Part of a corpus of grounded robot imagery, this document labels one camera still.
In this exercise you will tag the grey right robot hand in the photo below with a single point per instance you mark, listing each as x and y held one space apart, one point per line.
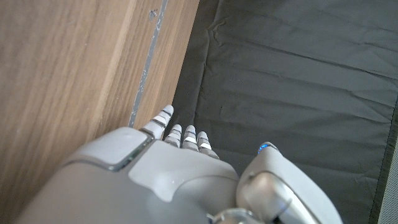
174 180

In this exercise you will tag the grey tape outline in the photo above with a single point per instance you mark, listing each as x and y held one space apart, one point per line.
146 68

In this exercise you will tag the black backdrop curtain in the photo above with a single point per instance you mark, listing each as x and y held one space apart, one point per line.
295 77

